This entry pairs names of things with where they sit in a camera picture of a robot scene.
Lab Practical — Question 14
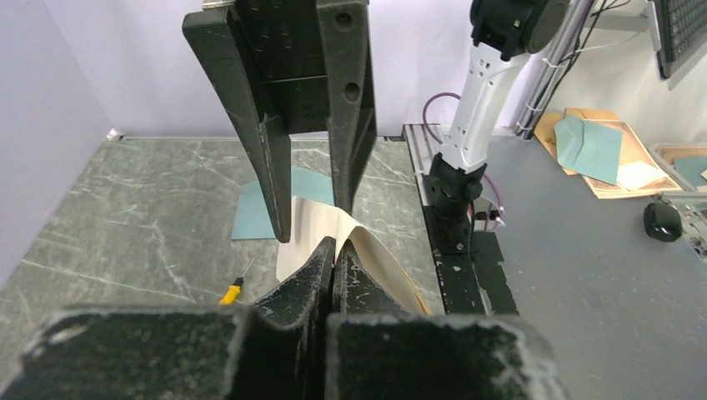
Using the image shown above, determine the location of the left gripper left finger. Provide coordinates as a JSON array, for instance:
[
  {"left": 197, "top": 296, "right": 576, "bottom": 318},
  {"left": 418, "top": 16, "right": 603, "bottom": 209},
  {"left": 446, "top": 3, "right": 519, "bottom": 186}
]
[{"left": 1, "top": 237, "right": 335, "bottom": 399}]

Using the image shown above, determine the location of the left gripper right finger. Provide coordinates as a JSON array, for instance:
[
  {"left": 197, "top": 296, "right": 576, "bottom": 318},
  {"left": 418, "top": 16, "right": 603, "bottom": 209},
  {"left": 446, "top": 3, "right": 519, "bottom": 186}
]
[{"left": 325, "top": 242, "right": 568, "bottom": 399}]

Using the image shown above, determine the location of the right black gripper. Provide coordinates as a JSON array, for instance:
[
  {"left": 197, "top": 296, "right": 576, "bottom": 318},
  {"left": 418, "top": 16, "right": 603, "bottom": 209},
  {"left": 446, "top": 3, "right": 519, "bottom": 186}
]
[{"left": 182, "top": 1, "right": 377, "bottom": 243}]

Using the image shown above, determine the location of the light blue envelope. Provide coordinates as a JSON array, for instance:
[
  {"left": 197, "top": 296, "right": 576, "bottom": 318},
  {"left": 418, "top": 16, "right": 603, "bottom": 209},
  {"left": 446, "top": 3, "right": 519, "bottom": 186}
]
[{"left": 230, "top": 165, "right": 336, "bottom": 242}]

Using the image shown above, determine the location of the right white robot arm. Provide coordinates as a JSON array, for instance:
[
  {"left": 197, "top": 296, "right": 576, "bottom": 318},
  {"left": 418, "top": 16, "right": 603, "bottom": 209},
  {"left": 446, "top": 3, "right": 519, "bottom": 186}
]
[{"left": 182, "top": 1, "right": 569, "bottom": 243}]

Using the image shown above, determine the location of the stack of spare envelopes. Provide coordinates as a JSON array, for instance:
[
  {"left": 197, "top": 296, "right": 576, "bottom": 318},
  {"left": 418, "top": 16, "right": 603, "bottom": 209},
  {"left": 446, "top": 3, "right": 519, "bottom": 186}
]
[{"left": 534, "top": 107, "right": 706, "bottom": 199}]

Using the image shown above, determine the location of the black computer mouse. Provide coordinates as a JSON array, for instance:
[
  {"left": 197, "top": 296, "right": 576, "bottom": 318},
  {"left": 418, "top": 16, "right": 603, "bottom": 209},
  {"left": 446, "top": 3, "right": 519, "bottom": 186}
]
[{"left": 643, "top": 202, "right": 684, "bottom": 243}]

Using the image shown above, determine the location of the black keyboard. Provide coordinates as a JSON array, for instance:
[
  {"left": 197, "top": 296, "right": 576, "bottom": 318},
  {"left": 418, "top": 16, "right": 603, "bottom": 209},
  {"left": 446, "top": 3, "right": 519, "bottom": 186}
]
[{"left": 645, "top": 0, "right": 706, "bottom": 91}]

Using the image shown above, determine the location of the yellow handled screwdriver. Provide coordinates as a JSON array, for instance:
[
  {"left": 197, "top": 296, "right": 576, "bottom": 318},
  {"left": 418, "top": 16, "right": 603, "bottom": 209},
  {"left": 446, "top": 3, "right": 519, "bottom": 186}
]
[{"left": 218, "top": 259, "right": 255, "bottom": 306}]

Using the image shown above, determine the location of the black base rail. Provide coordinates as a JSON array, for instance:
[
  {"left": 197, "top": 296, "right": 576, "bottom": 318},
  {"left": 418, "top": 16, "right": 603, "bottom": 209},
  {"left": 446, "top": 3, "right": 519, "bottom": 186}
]
[{"left": 418, "top": 175, "right": 519, "bottom": 315}]

